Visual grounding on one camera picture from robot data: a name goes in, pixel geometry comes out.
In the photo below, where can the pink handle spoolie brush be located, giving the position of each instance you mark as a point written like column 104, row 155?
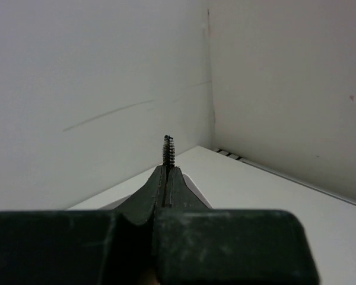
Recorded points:
column 168, row 151

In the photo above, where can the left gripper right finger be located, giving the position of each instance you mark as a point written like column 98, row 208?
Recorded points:
column 195, row 244

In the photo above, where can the aluminium rail frame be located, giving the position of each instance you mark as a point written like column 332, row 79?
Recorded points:
column 285, row 176

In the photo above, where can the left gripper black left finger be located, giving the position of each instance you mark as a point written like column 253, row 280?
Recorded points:
column 55, row 247

